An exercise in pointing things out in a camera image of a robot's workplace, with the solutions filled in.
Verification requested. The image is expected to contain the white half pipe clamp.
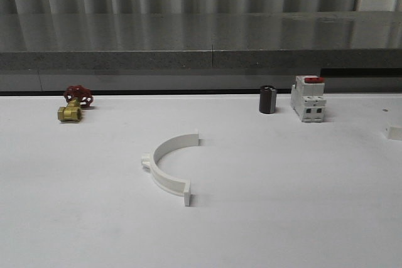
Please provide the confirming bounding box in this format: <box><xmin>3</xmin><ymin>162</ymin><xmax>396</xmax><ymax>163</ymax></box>
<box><xmin>384</xmin><ymin>124</ymin><xmax>402</xmax><ymax>141</ymax></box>
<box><xmin>141</xmin><ymin>128</ymin><xmax>200</xmax><ymax>208</ymax></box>

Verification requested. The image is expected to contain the black cylindrical capacitor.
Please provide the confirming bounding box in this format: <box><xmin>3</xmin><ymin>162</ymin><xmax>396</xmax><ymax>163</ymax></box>
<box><xmin>259</xmin><ymin>85</ymin><xmax>277</xmax><ymax>114</ymax></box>

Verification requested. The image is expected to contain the grey stone countertop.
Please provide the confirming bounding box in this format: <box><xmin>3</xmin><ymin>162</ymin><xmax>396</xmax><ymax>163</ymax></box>
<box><xmin>1</xmin><ymin>12</ymin><xmax>401</xmax><ymax>75</ymax></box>

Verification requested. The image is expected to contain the white red circuit breaker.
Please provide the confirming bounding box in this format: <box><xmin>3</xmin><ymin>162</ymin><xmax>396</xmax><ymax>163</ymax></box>
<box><xmin>291</xmin><ymin>75</ymin><xmax>327</xmax><ymax>122</ymax></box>

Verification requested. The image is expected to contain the brass valve red handle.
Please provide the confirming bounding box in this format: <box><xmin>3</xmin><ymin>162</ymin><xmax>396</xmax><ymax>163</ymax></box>
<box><xmin>57</xmin><ymin>85</ymin><xmax>94</xmax><ymax>122</ymax></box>

